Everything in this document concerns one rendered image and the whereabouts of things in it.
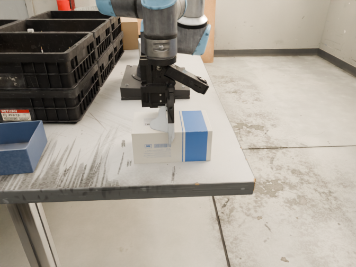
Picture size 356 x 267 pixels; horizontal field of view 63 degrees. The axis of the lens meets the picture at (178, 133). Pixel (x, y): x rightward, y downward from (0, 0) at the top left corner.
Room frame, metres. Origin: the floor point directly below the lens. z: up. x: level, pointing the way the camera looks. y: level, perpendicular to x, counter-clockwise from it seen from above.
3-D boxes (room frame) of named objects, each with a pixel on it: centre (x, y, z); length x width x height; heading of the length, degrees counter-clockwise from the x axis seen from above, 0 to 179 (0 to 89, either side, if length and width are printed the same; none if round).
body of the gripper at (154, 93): (0.68, 0.05, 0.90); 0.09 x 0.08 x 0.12; 94
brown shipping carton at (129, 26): (1.92, 0.37, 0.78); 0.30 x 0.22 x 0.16; 10
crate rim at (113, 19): (1.57, 0.51, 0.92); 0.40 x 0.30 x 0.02; 90
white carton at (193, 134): (0.68, 0.02, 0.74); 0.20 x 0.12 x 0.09; 94
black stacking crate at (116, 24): (1.57, 0.51, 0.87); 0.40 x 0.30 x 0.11; 90
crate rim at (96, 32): (1.27, 0.51, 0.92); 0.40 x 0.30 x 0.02; 90
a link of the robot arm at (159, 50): (0.68, 0.04, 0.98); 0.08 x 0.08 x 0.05
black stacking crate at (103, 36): (1.27, 0.51, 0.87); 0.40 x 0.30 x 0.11; 90
